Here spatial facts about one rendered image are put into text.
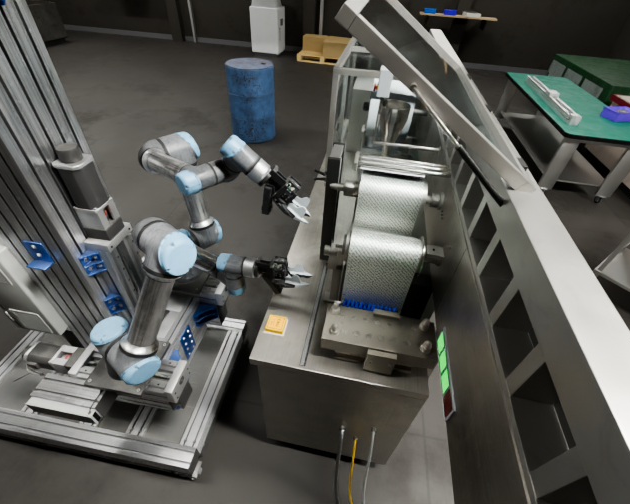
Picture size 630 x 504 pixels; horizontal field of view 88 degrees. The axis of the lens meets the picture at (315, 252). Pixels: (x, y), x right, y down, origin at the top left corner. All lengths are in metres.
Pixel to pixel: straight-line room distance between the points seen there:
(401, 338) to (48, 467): 1.93
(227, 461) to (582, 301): 1.85
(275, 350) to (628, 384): 1.02
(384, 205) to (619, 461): 0.99
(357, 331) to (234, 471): 1.17
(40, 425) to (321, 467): 1.43
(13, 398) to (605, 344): 2.45
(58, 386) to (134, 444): 0.53
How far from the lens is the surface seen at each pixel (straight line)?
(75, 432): 2.18
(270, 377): 1.38
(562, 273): 0.67
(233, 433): 2.16
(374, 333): 1.23
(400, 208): 1.30
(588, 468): 0.57
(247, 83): 4.71
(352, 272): 1.19
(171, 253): 1.01
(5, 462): 2.57
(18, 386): 2.50
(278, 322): 1.35
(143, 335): 1.19
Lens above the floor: 2.02
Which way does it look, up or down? 42 degrees down
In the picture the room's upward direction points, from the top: 4 degrees clockwise
